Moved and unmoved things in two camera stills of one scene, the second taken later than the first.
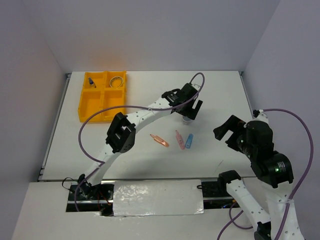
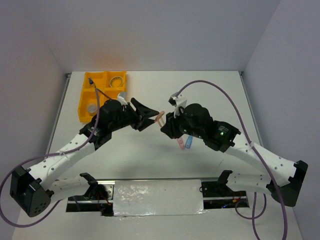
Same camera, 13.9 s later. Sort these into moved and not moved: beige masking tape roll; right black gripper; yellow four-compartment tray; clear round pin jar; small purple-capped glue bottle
Moved: clear round pin jar; right black gripper
Not moved: yellow four-compartment tray; small purple-capped glue bottle; beige masking tape roll
